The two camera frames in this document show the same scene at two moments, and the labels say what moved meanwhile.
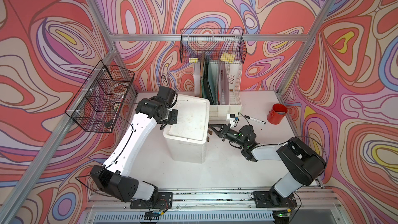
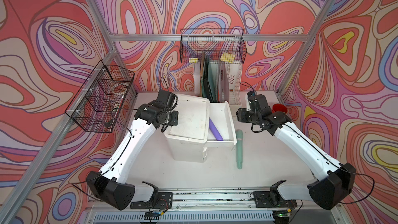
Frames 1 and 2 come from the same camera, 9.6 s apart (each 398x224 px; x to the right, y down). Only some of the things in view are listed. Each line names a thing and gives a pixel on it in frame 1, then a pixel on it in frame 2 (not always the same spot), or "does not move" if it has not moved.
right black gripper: [223, 131] → [241, 115]
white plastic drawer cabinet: [187, 139] does not move
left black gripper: [174, 117] does not move
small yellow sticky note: [193, 60] does not move
